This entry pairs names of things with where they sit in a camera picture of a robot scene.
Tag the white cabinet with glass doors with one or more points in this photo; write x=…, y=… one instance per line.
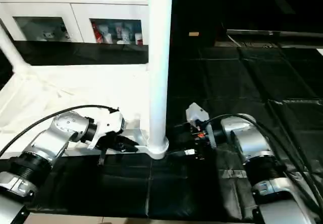
x=50, y=9

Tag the white plastic table top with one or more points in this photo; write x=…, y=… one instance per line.
x=75, y=87

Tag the long black bar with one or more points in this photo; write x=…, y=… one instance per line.
x=277, y=33

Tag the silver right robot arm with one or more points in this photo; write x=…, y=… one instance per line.
x=249, y=143

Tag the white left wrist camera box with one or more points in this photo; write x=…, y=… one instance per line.
x=111, y=123

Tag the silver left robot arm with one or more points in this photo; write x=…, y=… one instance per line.
x=63, y=128

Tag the red and white bottle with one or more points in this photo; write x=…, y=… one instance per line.
x=98, y=34

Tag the white flat board strip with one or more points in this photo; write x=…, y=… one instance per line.
x=320, y=51

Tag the white plastic table leg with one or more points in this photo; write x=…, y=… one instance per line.
x=10, y=47
x=159, y=57

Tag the black mat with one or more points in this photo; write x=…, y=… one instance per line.
x=252, y=82

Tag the yellow label sticker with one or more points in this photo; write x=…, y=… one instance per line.
x=194, y=34

